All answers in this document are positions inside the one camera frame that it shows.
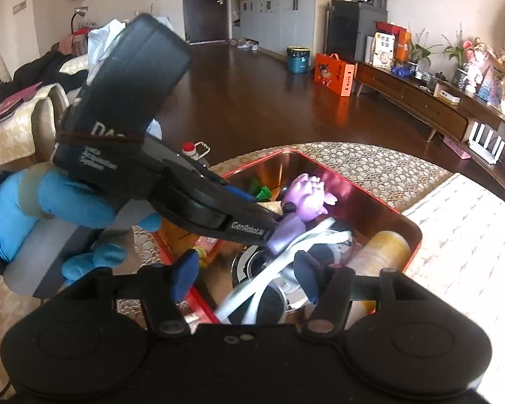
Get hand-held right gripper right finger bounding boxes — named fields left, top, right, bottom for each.
left=293, top=250, right=410, bottom=334

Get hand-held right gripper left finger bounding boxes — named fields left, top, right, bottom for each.
left=90, top=249, right=201, bottom=339

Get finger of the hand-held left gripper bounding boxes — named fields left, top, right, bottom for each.
left=207, top=169, right=261, bottom=208
left=273, top=201, right=298, bottom=220

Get small green toy piece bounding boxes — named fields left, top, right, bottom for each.
left=251, top=180, right=275, bottom=203

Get purple dragon toy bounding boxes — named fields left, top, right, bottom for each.
left=281, top=172, right=338, bottom=222

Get purple clip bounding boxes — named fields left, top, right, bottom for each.
left=266, top=212, right=304, bottom=256

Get white framed sunglasses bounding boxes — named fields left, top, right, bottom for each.
left=214, top=216, right=358, bottom=326

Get round metal tin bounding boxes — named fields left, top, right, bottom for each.
left=231, top=245, right=313, bottom=323

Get red tin box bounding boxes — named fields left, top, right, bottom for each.
left=153, top=148, right=424, bottom=326

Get person's left hand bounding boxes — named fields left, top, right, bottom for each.
left=0, top=171, right=163, bottom=289

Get white plastic bag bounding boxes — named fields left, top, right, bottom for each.
left=85, top=14, right=175, bottom=77

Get plastic bottle red cap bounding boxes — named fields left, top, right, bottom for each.
left=180, top=140, right=212, bottom=168

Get dark clothes pile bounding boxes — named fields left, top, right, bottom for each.
left=12, top=44, right=90, bottom=95

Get dark wooden door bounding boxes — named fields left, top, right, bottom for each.
left=181, top=0, right=231, bottom=45

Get pink black magazine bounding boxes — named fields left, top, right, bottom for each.
left=0, top=81, right=43, bottom=132

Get pair of shoes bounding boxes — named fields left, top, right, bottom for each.
left=228, top=37, right=260, bottom=52

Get cream houndstooth sofa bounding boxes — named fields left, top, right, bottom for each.
left=0, top=50, right=91, bottom=174

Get orange gift box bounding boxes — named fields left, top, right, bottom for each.
left=313, top=53, right=357, bottom=97

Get teal bin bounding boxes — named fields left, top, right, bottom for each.
left=285, top=45, right=312, bottom=75

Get cream quilted table mat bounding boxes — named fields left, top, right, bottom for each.
left=401, top=172, right=505, bottom=392

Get wooden television cabinet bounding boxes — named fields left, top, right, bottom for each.
left=355, top=60, right=505, bottom=216

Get flat pink box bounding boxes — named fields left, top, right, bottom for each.
left=442, top=135, right=473, bottom=161

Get printed snack box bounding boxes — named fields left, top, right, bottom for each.
left=371, top=32, right=397, bottom=70

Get houndstooth seat cover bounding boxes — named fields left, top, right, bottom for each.
left=0, top=271, right=51, bottom=396

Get black cabinet fridge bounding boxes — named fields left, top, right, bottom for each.
left=325, top=0, right=389, bottom=65

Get small green potted plant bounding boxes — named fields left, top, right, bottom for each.
left=407, top=29, right=442, bottom=78

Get red gift box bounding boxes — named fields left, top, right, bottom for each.
left=376, top=20, right=412, bottom=62

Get white router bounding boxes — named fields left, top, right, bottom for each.
left=466, top=120, right=505, bottom=166

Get orchid in patterned pot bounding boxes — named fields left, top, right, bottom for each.
left=443, top=23, right=473, bottom=90

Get blue picture card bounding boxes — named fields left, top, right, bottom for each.
left=477, top=66, right=505, bottom=107

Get pink doll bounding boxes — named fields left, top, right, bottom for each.
left=462, top=37, right=494, bottom=94

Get grey wall cabinet unit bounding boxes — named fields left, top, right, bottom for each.
left=231, top=0, right=322, bottom=58

